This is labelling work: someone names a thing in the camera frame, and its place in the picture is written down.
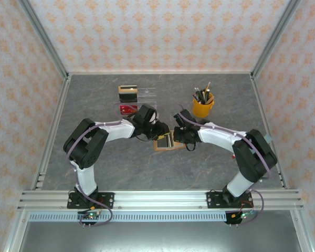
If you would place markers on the orange leather card holder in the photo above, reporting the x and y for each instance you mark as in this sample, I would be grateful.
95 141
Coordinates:
171 144

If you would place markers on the clear acrylic card organizer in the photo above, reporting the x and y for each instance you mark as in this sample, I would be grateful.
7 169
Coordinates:
147 95

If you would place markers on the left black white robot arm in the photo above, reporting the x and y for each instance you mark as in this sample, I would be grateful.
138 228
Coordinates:
115 131

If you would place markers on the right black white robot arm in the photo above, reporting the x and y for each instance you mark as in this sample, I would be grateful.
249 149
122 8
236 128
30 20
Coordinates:
218 136

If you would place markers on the red VIP card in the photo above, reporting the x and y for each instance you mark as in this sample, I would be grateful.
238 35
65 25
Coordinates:
126 109

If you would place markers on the yellow pencil cup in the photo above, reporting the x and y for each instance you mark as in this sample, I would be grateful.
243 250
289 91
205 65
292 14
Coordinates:
200 110

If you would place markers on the flat wooden stick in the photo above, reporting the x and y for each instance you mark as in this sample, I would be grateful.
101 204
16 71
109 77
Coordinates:
210 99

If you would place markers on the black pen white tip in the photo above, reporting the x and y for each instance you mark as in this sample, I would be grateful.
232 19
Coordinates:
195 89

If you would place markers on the orange pencil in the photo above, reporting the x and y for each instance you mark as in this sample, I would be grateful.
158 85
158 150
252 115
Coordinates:
208 88

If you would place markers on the pale grey small block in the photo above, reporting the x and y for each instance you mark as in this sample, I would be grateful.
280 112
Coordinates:
268 138

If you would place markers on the grey metal sheet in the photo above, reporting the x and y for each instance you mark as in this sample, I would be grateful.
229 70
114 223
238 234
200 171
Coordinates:
160 236

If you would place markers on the small green circuit board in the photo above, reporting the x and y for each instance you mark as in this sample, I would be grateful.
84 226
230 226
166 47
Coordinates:
90 215
242 215

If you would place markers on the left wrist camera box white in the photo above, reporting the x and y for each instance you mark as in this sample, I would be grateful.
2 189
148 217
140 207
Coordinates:
154 117

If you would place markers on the thin pale edge rail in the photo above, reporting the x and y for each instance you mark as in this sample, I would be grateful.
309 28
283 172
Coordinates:
160 72

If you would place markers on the aluminium mounting rail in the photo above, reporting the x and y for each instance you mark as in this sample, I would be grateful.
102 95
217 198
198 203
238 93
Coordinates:
160 200

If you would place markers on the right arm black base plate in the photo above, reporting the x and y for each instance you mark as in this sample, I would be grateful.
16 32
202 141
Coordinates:
212 200

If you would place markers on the aluminium side rail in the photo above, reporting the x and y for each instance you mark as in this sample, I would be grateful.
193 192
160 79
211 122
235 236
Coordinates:
62 97
259 97

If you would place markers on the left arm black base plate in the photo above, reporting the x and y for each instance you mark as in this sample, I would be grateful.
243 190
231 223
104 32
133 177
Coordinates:
106 200

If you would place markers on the aluminium frame post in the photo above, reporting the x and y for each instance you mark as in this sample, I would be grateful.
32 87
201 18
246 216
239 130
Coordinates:
15 233
275 36
42 36
302 233

